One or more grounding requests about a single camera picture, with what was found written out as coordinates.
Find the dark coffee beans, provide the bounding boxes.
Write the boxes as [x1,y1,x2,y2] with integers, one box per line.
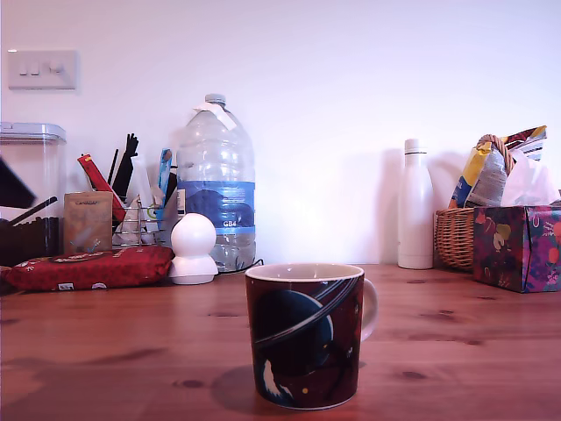
[0,217,61,267]

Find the red coffee package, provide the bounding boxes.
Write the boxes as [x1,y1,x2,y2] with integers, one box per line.
[4,246,174,292]

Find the clear plastic storage container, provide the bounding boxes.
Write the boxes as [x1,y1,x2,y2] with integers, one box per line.
[0,122,67,268]

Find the red sachet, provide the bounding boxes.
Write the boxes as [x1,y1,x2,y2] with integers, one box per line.
[77,153,127,223]

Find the brown kraft pouch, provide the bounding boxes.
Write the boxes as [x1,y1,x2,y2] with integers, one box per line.
[63,191,114,255]

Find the black stirrer bundle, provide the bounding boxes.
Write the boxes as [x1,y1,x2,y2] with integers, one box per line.
[107,133,140,203]

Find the white paper packet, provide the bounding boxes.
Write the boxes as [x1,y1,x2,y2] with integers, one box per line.
[129,155,154,207]

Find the blue packet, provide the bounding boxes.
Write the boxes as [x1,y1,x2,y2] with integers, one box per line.
[158,147,177,210]

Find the large clear water bottle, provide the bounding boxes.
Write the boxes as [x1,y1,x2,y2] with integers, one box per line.
[175,93,258,274]

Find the dark red planet print mug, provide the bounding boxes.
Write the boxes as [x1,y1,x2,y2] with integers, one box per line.
[244,262,380,411]

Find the white insulated bottle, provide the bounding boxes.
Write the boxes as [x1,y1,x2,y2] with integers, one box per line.
[397,138,435,270]

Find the wicker basket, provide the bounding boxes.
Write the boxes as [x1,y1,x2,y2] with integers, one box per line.
[434,133,518,273]

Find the yellow and grey snack bag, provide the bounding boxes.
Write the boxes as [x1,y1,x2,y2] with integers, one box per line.
[448,142,508,210]

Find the floral tissue box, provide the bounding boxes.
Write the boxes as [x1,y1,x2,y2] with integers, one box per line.
[472,204,561,294]

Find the white tissue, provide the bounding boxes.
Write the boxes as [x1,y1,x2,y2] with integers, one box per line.
[501,151,561,207]

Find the red patterned snack bag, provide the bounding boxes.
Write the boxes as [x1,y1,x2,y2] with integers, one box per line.
[501,125,548,163]

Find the black scoop handle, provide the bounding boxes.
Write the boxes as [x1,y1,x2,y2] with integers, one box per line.
[11,196,59,227]

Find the white light switch plate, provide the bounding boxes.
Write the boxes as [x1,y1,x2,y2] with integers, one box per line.
[7,49,80,91]

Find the wire rack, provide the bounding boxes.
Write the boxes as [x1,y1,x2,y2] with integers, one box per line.
[111,196,174,249]

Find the small white round camera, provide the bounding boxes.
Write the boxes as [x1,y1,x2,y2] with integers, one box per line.
[168,212,219,286]

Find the black power cable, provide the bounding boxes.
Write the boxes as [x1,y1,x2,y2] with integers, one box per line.
[219,258,266,276]

